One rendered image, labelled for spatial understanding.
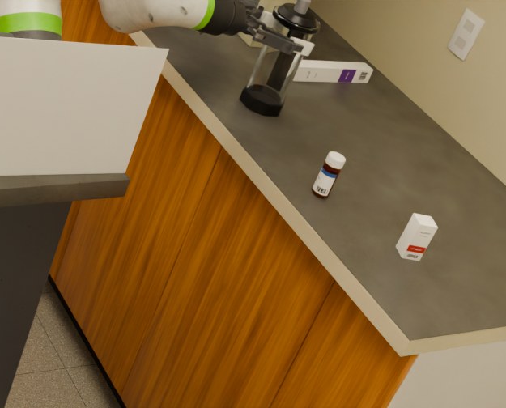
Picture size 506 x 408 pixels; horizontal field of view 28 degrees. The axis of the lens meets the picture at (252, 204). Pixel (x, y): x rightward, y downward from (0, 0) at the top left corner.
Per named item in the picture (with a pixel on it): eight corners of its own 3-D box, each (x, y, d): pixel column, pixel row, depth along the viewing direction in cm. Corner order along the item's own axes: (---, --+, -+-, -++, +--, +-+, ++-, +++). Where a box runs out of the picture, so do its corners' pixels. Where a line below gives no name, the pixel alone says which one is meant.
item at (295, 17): (299, 17, 226) (310, -10, 223) (321, 38, 221) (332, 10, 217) (265, 13, 221) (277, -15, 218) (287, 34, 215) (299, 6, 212)
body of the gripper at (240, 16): (240, 8, 204) (273, 18, 210) (219, -12, 209) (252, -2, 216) (223, 40, 207) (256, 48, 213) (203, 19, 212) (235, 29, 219)
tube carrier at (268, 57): (268, 89, 237) (303, 7, 226) (292, 114, 230) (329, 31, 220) (231, 87, 230) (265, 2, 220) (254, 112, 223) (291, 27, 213)
